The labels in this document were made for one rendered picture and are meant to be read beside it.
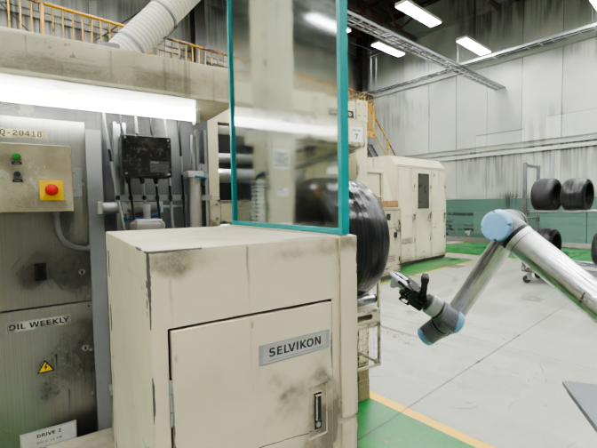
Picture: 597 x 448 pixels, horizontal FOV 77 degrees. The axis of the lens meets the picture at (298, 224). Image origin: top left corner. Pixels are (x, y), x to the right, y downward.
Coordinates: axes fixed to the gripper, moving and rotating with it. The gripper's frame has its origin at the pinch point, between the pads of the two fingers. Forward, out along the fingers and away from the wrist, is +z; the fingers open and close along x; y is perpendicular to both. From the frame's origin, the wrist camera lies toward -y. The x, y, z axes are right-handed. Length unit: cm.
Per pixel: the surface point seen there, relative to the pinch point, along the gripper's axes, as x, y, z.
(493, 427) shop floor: 37, 65, -116
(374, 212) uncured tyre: 0.4, -18.0, 22.0
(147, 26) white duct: -6, -31, 136
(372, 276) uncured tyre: -8.3, 2.6, 7.0
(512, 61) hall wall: 1220, -180, -173
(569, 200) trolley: 476, -19, -252
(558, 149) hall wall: 1070, -57, -404
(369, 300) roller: -4.0, 15.7, 0.4
